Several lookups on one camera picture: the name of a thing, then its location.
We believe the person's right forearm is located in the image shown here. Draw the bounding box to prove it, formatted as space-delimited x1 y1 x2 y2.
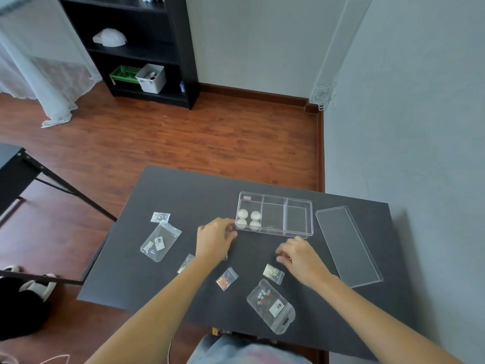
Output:
308 274 466 364

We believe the person's light patterned clothing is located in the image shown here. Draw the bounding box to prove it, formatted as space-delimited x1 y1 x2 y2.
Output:
191 333 316 364

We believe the white cap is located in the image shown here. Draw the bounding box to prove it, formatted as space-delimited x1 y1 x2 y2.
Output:
92 28 128 48

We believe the zip bag with flower charms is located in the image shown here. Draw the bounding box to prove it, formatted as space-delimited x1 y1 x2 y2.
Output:
246 279 296 335

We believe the white sheer curtain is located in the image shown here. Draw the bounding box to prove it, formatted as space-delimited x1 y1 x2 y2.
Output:
0 0 103 129

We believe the clear plastic compartment box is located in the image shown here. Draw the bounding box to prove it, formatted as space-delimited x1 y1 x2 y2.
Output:
236 192 314 239

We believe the small bag of orange beads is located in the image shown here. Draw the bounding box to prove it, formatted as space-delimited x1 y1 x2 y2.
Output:
215 267 239 292

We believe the black side table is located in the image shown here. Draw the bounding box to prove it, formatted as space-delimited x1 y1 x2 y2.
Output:
0 143 118 227

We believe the black metal table frame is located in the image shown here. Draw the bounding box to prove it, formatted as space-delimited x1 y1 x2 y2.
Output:
0 234 110 287

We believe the green plastic basket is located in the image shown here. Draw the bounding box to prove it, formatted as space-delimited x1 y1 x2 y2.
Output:
109 65 142 85

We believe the small bag of cream beads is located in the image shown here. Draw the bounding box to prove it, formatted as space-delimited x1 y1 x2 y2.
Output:
177 254 196 274

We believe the small bag of white sequins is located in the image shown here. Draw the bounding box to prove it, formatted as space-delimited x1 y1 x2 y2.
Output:
262 264 285 286

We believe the zip bag with white beads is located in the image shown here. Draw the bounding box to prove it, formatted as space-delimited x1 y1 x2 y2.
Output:
140 221 182 263

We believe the black bookshelf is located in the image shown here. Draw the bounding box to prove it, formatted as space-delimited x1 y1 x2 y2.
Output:
57 0 201 110

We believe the clear plastic box lid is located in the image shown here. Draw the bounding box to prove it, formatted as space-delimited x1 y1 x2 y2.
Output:
315 206 383 289

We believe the person's right hand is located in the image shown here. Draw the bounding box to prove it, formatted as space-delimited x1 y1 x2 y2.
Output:
275 236 335 292

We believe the person's left hand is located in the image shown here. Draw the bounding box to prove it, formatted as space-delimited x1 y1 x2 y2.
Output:
196 217 238 267

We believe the white floor cable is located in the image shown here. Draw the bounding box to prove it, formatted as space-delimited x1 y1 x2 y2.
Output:
0 353 71 364

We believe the white storage bin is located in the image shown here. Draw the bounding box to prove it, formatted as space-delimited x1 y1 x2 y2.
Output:
135 64 167 94

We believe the white coiled wall cable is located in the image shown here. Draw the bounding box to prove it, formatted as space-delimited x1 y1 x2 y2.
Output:
313 82 338 111

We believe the person's left forearm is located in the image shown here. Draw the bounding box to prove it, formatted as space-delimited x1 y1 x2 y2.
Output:
85 256 226 364

